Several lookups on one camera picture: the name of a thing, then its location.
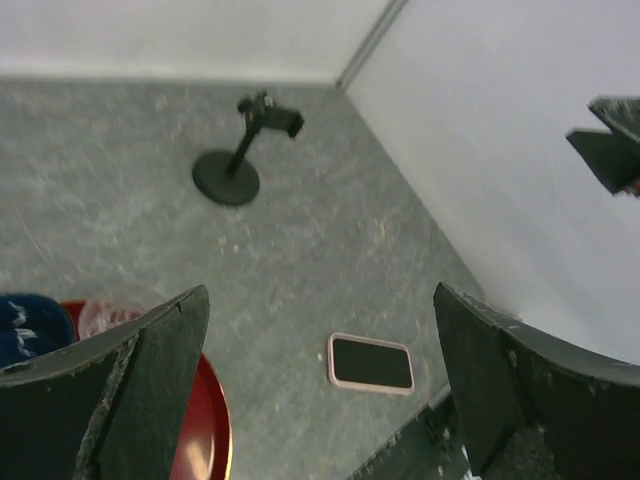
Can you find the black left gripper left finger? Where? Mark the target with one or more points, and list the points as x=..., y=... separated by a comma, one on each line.
x=108, y=407

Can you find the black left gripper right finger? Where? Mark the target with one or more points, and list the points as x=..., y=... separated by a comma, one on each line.
x=533, y=406

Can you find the phone with pink case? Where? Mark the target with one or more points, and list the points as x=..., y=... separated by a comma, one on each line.
x=369, y=365

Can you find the red round tray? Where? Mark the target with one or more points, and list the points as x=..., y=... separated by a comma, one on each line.
x=204, y=449

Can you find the clear drinking glass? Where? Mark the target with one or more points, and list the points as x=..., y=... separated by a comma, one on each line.
x=116, y=305

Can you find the aluminium frame post right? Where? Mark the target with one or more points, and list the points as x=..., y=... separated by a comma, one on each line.
x=368, y=45

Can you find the black phone stand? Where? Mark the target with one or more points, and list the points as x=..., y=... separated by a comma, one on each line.
x=226, y=177

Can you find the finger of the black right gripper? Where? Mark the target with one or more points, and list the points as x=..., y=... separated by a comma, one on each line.
x=612, y=158
x=619, y=114

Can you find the dark blue mug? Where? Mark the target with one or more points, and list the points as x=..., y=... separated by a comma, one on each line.
x=32, y=325

